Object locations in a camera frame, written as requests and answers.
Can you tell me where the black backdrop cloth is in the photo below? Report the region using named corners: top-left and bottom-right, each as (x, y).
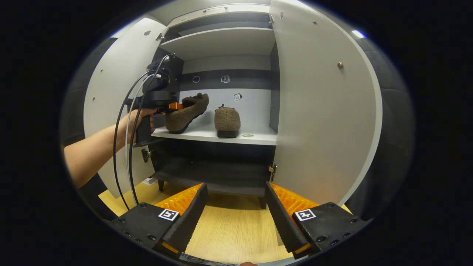
top-left (59, 35), bottom-right (416, 222)

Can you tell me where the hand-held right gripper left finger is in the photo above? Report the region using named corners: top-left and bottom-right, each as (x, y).
top-left (109, 182), bottom-right (209, 260)

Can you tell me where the light grey cabinet door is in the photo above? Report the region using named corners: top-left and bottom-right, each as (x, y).
top-left (269, 0), bottom-right (383, 206)
top-left (83, 17), bottom-right (169, 199)

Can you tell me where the grey cable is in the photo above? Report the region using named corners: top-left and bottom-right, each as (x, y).
top-left (125, 73), bottom-right (163, 178)

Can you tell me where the black cable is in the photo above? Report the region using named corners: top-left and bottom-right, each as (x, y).
top-left (113, 54), bottom-right (176, 212)
top-left (129, 55), bottom-right (174, 205)

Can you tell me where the brown fuzzy shoe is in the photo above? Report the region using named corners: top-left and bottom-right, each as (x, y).
top-left (164, 92), bottom-right (210, 134)
top-left (214, 104), bottom-right (241, 138)

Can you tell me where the light grey cabinet drawer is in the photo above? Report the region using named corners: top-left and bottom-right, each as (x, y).
top-left (167, 3), bottom-right (272, 27)

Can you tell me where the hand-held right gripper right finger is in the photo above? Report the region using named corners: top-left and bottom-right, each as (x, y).
top-left (264, 181), bottom-right (370, 260)

